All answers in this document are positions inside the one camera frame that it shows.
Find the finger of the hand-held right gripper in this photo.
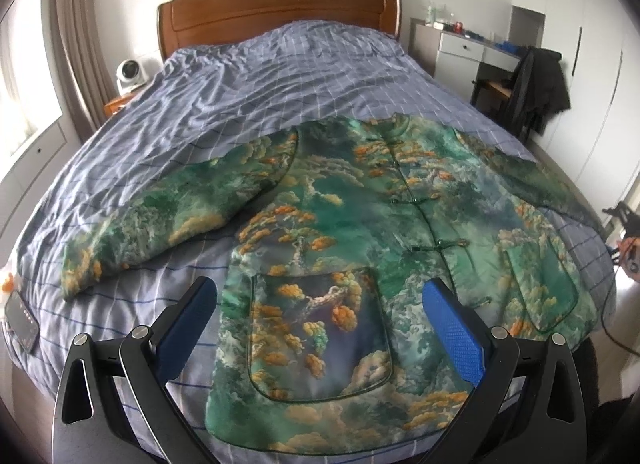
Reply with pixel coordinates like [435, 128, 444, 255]
[602, 201, 638, 227]

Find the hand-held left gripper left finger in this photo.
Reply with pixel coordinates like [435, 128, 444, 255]
[52, 277, 218, 464]

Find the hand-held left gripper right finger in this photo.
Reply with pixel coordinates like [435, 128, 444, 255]
[422, 278, 588, 464]

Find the green printed padded jacket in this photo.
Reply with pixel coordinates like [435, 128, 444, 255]
[61, 113, 608, 437]

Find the white wardrobe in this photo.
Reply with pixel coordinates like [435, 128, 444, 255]
[510, 0, 640, 205]

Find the black coat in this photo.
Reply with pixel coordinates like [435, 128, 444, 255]
[502, 46, 572, 142]

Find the black flat device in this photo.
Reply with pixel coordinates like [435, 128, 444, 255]
[4, 289, 41, 352]

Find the person's dark clothing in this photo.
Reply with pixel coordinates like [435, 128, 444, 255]
[582, 337, 640, 464]

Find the wooden chair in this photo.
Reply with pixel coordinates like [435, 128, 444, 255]
[472, 77, 513, 110]

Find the white desk with drawers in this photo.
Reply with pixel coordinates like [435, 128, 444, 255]
[410, 17, 536, 100]

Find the white window cabinet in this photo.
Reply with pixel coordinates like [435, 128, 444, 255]
[0, 114, 68, 230]

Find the wooden nightstand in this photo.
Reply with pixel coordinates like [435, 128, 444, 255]
[103, 93, 133, 117]

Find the white round fan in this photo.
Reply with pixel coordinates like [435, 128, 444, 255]
[115, 58, 150, 95]

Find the bed with blue checked sheet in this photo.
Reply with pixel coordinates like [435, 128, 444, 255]
[0, 19, 621, 464]

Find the window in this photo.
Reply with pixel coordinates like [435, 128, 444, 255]
[0, 14, 43, 145]

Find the beige curtain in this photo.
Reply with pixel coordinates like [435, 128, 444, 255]
[52, 0, 118, 132]

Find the wooden headboard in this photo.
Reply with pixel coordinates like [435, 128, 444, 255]
[156, 0, 402, 62]

